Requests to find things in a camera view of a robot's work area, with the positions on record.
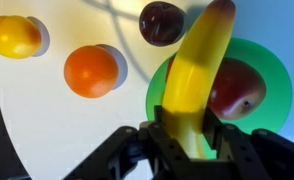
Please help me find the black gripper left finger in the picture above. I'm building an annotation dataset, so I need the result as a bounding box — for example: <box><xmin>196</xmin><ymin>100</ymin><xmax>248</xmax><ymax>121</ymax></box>
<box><xmin>63</xmin><ymin>105</ymin><xmax>201</xmax><ymax>180</ymax></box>

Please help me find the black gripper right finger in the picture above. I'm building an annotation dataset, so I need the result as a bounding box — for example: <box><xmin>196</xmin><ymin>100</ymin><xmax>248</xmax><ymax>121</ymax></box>
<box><xmin>202</xmin><ymin>106</ymin><xmax>294</xmax><ymax>180</ymax></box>

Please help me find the yellow banana toy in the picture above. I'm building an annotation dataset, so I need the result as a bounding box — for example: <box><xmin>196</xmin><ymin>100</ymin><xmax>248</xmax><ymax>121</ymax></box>
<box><xmin>161</xmin><ymin>0</ymin><xmax>237</xmax><ymax>160</ymax></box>

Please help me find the green plastic bowl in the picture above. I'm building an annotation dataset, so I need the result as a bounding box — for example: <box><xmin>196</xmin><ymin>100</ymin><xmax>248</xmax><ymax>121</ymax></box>
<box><xmin>145</xmin><ymin>37</ymin><xmax>293</xmax><ymax>160</ymax></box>

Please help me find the red apple toy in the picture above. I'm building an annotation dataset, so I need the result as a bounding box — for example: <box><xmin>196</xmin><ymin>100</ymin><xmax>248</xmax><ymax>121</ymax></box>
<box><xmin>207</xmin><ymin>57</ymin><xmax>267</xmax><ymax>121</ymax></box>

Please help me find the yellow red fruit toy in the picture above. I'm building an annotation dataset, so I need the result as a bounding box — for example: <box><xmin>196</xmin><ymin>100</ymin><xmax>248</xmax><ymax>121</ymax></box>
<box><xmin>165</xmin><ymin>54</ymin><xmax>177</xmax><ymax>83</ymax></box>

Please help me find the orange fruit toy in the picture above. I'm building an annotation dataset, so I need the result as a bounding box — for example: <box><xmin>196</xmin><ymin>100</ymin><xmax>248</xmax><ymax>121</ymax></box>
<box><xmin>63</xmin><ymin>44</ymin><xmax>120</xmax><ymax>99</ymax></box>

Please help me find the dark purple plum toy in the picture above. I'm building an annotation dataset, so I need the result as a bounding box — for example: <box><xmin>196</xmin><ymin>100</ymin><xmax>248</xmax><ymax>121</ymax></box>
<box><xmin>138</xmin><ymin>0</ymin><xmax>185</xmax><ymax>47</ymax></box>

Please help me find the yellow lemon toy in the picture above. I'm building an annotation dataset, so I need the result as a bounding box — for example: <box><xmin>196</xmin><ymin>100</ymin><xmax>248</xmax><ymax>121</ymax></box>
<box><xmin>0</xmin><ymin>14</ymin><xmax>43</xmax><ymax>60</ymax></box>

